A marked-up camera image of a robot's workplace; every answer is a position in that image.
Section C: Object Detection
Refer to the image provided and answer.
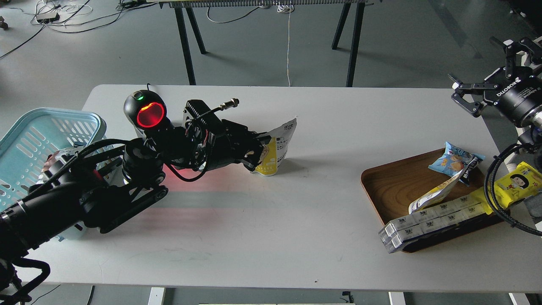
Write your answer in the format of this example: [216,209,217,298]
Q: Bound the wooden tray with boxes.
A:
[360,148,503,253]

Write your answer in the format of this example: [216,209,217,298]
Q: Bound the white boxed snack pack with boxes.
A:
[378,195,486,253]

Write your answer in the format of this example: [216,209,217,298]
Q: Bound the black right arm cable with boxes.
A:
[484,143,542,233]

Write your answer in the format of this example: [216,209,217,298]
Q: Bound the snack bag in basket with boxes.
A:
[36,147,83,185]

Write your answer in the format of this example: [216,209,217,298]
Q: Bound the blue snack packet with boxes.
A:
[428,141,485,186]

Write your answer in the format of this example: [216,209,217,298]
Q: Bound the black barcode scanner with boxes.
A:
[123,89,174,139]

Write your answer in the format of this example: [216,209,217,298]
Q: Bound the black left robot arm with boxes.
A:
[1,89,272,305]

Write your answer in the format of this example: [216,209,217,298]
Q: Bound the floor cables and adapter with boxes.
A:
[0,0,149,58]

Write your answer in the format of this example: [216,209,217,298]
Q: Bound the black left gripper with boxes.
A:
[169,98,272,172]

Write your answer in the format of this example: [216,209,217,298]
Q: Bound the yellow cartoon snack bag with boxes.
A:
[488,162,542,210]

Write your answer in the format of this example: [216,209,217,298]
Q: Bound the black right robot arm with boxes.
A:
[448,37,542,170]

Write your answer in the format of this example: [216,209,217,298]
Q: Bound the black trestle table legs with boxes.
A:
[157,0,373,88]

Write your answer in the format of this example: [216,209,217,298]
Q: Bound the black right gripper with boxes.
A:
[448,36,542,128]

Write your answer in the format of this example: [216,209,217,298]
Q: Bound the white hanging cord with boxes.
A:
[277,3,295,87]

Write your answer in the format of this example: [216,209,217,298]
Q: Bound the yellow white snack pouch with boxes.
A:
[253,117,297,176]

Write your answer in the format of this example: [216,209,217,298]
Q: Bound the yellow white standing pouch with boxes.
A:
[409,161,473,214]

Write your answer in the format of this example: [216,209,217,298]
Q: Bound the light blue plastic basket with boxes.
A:
[0,108,107,211]

